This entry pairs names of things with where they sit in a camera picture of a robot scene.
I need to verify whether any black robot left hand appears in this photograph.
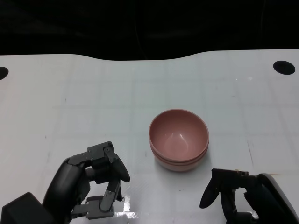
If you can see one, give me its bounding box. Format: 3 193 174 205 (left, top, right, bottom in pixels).
43 141 131 224

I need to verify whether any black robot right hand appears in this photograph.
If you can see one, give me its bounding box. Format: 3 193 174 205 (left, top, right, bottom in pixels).
199 168 299 224

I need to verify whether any pink plastic bowl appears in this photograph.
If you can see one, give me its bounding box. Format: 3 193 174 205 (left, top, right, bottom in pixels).
150 142 209 166
149 109 210 162
153 149 208 173

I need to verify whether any black backdrop cloth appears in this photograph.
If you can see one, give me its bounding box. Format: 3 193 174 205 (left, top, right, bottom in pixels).
0 0 299 61

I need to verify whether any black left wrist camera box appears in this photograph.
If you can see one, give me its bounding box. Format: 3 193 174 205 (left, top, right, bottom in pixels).
1 192 56 224

